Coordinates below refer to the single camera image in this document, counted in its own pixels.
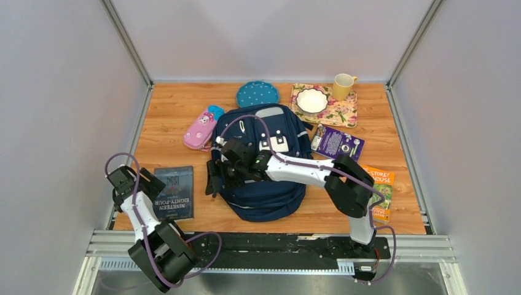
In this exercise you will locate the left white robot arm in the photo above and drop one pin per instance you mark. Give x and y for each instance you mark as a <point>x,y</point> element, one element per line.
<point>160,250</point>

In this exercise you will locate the orange Treehouse book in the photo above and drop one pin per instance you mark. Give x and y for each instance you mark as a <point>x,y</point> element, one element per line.
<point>383,182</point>

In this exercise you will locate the white scalloped bowl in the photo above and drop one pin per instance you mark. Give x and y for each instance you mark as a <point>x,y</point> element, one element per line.
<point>311,101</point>

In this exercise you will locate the purple paperback book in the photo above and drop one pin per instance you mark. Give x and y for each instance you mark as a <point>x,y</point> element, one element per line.
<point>331,143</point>

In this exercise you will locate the pink cartoon pencil case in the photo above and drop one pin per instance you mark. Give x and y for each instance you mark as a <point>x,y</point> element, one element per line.
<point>200,132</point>

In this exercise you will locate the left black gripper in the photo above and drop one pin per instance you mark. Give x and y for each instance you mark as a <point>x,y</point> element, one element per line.
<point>155,185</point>

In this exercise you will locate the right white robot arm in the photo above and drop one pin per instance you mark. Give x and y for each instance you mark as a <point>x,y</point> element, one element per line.
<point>347,184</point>

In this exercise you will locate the blue polka dot plate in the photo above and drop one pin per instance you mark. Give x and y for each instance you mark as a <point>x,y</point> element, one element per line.
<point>255,93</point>

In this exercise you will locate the yellow ceramic mug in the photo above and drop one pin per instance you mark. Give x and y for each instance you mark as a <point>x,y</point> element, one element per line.
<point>342,86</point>

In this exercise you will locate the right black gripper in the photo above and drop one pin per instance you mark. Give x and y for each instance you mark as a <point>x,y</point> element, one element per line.
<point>218,168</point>

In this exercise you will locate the navy blue student backpack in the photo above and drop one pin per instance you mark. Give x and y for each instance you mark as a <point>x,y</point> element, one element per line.
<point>243,141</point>

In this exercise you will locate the floral rectangular tray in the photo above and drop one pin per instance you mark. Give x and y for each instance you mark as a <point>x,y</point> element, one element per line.
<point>338,113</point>

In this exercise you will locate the dark blue 1984 book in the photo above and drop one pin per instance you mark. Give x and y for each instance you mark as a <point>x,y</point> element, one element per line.
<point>176,200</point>

